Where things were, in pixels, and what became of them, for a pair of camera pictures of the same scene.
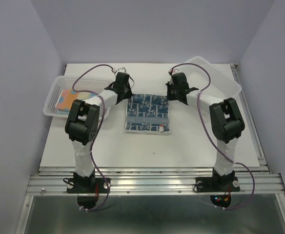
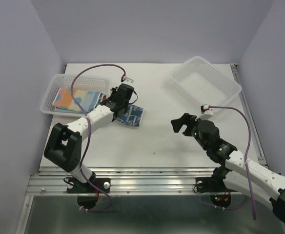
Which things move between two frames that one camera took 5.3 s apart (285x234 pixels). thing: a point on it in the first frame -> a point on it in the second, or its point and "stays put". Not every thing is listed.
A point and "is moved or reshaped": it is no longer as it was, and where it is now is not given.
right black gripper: [169, 85] -> [186, 119]
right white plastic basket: [200, 74] stays put
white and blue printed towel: [148, 114] is moved or reshaped
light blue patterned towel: [66, 98] stays put
